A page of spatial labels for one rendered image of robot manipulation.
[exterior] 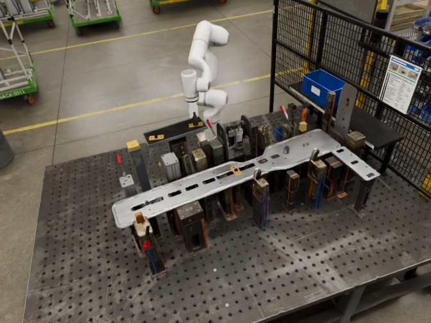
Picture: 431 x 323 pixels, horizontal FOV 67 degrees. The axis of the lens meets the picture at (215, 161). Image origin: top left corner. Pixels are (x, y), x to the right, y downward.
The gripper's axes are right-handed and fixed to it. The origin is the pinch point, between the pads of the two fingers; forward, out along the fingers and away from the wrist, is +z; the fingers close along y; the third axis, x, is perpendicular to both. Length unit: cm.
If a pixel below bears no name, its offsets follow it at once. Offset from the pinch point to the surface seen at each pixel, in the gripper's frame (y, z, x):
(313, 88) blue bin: -31, 8, 87
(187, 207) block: 53, 16, -12
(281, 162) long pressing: 28, 19, 46
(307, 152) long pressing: 23, 19, 63
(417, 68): 19, -24, 120
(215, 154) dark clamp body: 15.1, 15.8, 8.8
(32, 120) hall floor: -241, 119, -209
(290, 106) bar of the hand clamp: 1, -1, 59
